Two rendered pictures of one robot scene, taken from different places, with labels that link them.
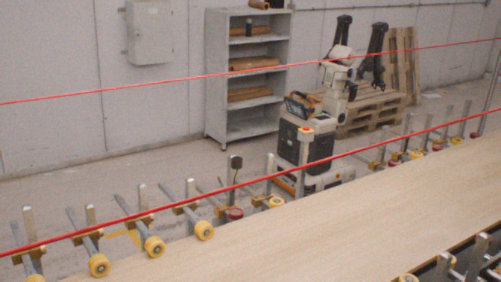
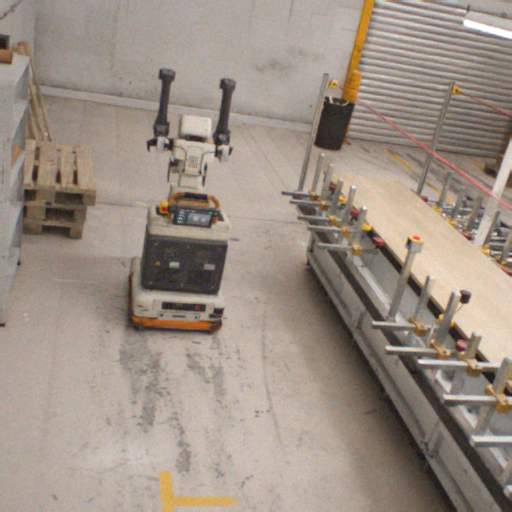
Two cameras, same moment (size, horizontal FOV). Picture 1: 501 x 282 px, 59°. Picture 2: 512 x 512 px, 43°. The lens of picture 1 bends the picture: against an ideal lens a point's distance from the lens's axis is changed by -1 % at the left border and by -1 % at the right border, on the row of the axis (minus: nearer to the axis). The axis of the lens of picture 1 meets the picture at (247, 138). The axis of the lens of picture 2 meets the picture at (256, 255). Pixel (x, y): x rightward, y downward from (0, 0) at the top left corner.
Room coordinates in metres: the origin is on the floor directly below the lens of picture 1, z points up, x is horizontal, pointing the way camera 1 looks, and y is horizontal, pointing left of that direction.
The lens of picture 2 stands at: (2.10, 3.13, 2.44)
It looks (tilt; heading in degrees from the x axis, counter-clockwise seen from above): 24 degrees down; 289
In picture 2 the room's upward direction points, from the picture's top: 12 degrees clockwise
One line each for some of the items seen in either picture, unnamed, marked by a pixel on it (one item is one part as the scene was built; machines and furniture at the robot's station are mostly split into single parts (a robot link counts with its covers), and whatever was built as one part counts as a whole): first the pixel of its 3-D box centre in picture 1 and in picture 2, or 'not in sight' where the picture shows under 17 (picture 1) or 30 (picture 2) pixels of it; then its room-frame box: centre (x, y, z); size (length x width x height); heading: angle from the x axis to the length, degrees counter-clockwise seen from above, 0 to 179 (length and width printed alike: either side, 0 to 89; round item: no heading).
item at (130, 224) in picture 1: (139, 219); (497, 398); (1.81, 0.50, 0.95); 0.14 x 0.06 x 0.05; 126
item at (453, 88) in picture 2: not in sight; (435, 146); (2.70, -2.65, 1.25); 0.15 x 0.08 x 1.10; 126
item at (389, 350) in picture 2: (216, 204); (425, 353); (2.16, 0.16, 0.84); 0.43 x 0.03 x 0.04; 36
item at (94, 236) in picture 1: (87, 235); not in sight; (1.67, 0.71, 0.95); 0.14 x 0.06 x 0.05; 126
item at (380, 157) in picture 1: (380, 157); (355, 240); (2.84, -0.94, 0.87); 0.04 x 0.04 x 0.48; 36
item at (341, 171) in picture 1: (311, 171); (174, 291); (3.95, -0.64, 0.16); 0.67 x 0.64 x 0.25; 125
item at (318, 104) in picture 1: (309, 105); (191, 206); (3.88, -0.55, 0.87); 0.23 x 0.15 x 0.11; 35
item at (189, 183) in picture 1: (189, 218); (461, 376); (1.97, 0.28, 0.86); 0.04 x 0.04 x 0.48; 36
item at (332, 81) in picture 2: (495, 89); (317, 136); (3.57, -2.03, 1.20); 0.15 x 0.12 x 1.00; 126
